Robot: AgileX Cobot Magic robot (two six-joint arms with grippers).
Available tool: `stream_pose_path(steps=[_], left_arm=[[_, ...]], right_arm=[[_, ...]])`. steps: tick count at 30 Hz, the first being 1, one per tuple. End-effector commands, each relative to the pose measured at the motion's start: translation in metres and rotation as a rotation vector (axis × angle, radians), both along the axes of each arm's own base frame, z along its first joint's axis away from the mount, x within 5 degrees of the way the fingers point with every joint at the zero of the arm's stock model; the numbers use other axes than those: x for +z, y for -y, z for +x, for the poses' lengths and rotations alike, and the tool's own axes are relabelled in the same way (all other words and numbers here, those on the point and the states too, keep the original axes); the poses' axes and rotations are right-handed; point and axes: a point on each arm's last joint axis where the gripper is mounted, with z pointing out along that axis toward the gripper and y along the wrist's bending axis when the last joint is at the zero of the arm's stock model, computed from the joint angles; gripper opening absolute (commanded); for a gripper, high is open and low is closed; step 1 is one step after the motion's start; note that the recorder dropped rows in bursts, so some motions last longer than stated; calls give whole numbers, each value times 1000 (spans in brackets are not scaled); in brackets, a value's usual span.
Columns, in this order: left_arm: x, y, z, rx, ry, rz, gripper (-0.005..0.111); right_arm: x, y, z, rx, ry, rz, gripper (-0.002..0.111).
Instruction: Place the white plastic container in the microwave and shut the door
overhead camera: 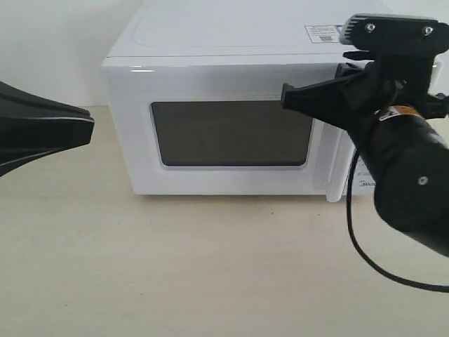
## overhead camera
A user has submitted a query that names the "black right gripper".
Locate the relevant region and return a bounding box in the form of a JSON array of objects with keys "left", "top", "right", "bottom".
[{"left": 281, "top": 51, "right": 448, "bottom": 123}]

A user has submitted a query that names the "white microwave door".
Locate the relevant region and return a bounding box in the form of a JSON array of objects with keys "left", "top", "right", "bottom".
[{"left": 100, "top": 58, "right": 354, "bottom": 202}]

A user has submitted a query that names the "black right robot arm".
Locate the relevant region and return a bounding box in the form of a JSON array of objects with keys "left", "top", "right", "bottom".
[{"left": 281, "top": 53, "right": 448, "bottom": 256}]

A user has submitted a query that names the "white microwave oven body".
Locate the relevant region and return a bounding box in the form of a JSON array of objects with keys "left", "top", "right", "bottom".
[{"left": 100, "top": 0, "right": 443, "bottom": 203}]

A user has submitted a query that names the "blue white label sticker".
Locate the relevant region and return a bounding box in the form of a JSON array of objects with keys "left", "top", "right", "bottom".
[{"left": 304, "top": 25, "right": 344, "bottom": 44}]

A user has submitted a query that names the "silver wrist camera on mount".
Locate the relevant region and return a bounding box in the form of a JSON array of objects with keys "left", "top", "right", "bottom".
[{"left": 339, "top": 13, "right": 448, "bottom": 57}]

